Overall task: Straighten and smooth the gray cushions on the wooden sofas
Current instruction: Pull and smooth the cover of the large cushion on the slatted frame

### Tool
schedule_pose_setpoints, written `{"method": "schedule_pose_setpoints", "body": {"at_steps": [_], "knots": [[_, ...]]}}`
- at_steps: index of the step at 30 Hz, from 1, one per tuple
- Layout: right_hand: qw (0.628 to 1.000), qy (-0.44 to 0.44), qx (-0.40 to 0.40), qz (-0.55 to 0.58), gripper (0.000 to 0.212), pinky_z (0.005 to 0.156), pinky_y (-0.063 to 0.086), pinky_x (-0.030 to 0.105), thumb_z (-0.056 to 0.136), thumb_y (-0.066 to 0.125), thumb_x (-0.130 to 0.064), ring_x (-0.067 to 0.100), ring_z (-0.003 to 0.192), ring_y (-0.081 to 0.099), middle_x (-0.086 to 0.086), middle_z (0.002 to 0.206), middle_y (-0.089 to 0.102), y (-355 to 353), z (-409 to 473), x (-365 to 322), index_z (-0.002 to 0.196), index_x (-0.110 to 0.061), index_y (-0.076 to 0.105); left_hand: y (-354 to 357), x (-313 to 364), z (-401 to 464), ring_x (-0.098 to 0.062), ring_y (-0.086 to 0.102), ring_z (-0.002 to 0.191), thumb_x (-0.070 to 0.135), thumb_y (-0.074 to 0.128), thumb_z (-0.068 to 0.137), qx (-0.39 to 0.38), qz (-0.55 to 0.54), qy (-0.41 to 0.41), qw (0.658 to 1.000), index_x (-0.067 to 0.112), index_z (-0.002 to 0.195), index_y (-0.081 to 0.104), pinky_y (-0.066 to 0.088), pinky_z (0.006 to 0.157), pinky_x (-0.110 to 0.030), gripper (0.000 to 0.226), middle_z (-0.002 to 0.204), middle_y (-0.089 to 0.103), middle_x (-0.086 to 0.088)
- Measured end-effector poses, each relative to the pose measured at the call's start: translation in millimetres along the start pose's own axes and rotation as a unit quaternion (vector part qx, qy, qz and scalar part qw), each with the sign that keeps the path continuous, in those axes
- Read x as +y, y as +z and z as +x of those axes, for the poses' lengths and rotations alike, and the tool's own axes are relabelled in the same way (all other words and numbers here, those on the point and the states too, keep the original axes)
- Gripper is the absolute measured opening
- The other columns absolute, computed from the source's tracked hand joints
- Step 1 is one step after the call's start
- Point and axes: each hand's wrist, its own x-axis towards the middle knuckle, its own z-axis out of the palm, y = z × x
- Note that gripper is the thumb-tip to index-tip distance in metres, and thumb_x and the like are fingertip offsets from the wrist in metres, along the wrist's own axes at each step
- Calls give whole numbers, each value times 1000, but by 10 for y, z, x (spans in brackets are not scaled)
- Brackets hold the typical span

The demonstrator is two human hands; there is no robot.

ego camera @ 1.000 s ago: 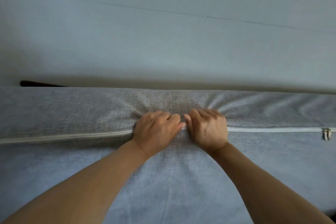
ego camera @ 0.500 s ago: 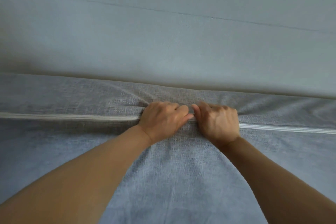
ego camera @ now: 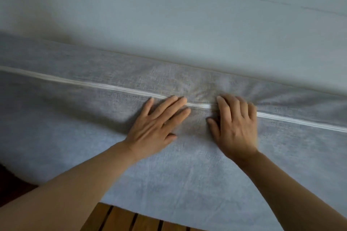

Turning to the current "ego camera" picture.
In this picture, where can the person's left hand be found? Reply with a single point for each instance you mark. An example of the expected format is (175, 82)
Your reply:
(154, 130)

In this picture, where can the person's right hand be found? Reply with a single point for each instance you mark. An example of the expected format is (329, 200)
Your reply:
(235, 133)

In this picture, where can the long grey sofa cushion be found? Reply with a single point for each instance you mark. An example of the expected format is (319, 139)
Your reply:
(81, 130)

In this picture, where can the long dark wooden sofa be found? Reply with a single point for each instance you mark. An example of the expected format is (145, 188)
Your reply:
(122, 220)

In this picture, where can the person's right forearm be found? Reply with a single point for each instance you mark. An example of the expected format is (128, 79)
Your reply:
(298, 193)

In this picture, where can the person's left forearm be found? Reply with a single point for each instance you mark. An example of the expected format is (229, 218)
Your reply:
(67, 193)

